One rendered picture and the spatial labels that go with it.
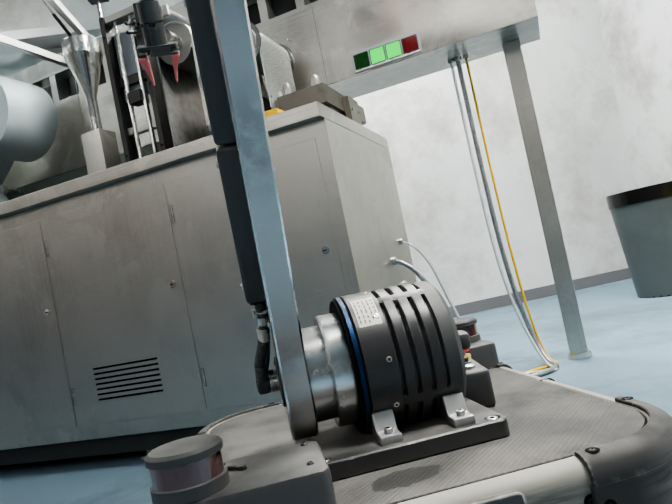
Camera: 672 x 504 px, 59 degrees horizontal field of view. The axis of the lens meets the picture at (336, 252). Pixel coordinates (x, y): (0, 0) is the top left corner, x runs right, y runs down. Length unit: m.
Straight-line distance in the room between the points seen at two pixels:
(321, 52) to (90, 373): 1.36
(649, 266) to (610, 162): 1.61
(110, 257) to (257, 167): 1.40
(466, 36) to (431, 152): 2.33
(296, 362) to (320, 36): 1.79
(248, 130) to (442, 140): 3.94
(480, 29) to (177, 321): 1.36
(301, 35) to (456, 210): 2.38
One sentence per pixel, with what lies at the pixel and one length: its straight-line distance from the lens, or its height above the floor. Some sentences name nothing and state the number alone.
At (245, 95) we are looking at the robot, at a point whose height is 0.62.
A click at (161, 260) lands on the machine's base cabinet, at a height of 0.60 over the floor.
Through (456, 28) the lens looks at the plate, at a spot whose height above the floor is 1.19.
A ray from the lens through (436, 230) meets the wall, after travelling 4.34.
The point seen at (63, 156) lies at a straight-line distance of 2.71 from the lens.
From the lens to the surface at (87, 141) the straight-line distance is 2.47.
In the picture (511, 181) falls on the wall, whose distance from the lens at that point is 4.60.
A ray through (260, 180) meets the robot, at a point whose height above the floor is 0.55.
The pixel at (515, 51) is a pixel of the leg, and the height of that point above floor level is 1.10.
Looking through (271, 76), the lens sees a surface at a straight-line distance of 2.04.
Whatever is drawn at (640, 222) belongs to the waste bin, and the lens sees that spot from 3.53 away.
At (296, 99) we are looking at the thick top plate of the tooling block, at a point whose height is 1.00.
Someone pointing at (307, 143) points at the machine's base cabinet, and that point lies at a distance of 1.60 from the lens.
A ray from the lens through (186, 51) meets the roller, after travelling 2.18.
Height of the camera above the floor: 0.44
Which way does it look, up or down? 2 degrees up
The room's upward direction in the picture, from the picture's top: 12 degrees counter-clockwise
